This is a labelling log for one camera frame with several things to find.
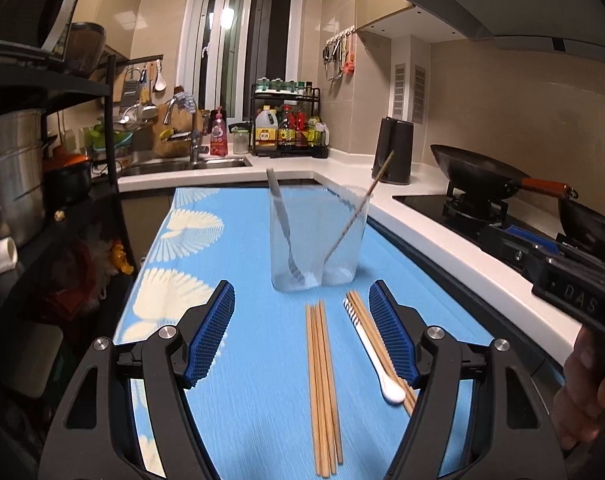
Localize clear plastic utensil holder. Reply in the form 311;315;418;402
269;185;369;292

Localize orange lidded pot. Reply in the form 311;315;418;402
42;146;92;198

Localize red dish soap bottle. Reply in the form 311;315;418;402
210;106;228;157

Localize brown bowl on shelf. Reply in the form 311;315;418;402
65;22;106;77

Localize black spice rack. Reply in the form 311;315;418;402
249;81;330;159

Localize black gas stove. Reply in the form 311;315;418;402
393;184;605;271

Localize yellow oil jug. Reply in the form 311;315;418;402
255;105;278;154

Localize hanging white ladle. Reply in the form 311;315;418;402
154;58;167;93

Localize white window frame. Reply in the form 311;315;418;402
176;0;304;122

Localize hanging kitchen tools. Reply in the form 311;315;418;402
322;26;356;82

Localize wooden chopstick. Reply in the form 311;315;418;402
347;291;417;411
319;301;344;466
347;290;417;414
345;294;416;417
323;151;395;265
313;301;337;478
310;307;331;479
306;304;322;477

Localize chrome kitchen faucet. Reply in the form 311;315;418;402
158;91;208;164

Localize glass jar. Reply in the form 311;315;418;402
233;128;250;155

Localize steel stock pot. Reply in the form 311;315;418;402
0;110;44;246

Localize black metal shelf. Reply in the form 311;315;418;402
0;34;133;281

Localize blue patterned tablecloth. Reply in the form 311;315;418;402
112;186;494;480

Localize person's right hand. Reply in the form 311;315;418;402
550;326;605;450

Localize black wok red handle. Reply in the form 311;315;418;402
431;144;578;200

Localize white ceramic spoon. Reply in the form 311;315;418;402
343;299;406;405

